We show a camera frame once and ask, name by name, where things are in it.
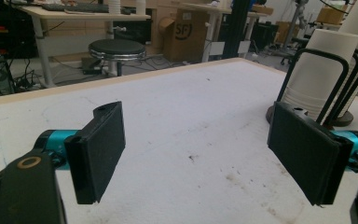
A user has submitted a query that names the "large cardboard box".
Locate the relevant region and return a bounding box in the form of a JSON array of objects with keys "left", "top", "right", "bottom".
[{"left": 158, "top": 8, "right": 211, "bottom": 63}]

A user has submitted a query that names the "black cabinet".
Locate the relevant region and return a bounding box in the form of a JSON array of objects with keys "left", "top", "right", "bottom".
[{"left": 0, "top": 0, "right": 39, "bottom": 59}]

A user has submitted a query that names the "small cardboard box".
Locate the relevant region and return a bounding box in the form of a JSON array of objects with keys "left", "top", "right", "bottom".
[{"left": 316, "top": 6, "right": 349, "bottom": 26}]

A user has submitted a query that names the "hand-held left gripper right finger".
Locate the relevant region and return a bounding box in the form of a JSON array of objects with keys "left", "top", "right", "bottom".
[{"left": 267, "top": 101, "right": 358, "bottom": 207}]

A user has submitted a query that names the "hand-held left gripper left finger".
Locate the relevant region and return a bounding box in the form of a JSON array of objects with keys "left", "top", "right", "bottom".
[{"left": 34, "top": 101, "right": 127, "bottom": 205}]

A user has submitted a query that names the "grey metal stand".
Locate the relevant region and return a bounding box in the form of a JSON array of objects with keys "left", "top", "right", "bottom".
[{"left": 282, "top": 0, "right": 310, "bottom": 50}]

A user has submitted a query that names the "black metal column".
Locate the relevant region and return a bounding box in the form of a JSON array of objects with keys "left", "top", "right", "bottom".
[{"left": 223, "top": 0, "right": 253, "bottom": 60}]

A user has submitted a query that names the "wooden desk with white legs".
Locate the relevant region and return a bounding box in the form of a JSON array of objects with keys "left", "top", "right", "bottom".
[{"left": 17, "top": 5, "right": 152, "bottom": 89}]

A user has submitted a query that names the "black wire cup holder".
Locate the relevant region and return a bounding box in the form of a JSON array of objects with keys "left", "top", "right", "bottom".
[{"left": 265, "top": 48, "right": 358, "bottom": 130}]

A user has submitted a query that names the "light desk with white legs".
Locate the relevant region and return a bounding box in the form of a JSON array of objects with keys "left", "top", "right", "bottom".
[{"left": 182, "top": 2, "right": 274, "bottom": 63}]

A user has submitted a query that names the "small stack of white cups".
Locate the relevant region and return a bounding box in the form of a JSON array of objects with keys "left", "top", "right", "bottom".
[{"left": 107, "top": 0, "right": 122, "bottom": 15}]

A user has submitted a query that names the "black round stool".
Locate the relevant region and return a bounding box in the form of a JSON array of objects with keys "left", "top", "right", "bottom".
[{"left": 88, "top": 38, "right": 147, "bottom": 77}]

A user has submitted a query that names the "small black floor box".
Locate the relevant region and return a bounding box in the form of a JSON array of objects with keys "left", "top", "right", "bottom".
[{"left": 81, "top": 57, "right": 103, "bottom": 76}]

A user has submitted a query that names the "black keyboard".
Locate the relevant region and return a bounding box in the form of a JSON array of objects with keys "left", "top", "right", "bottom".
[{"left": 41, "top": 3, "right": 110, "bottom": 14}]

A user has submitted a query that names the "white cylinder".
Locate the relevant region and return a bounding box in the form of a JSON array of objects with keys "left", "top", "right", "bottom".
[{"left": 135, "top": 0, "right": 146, "bottom": 16}]

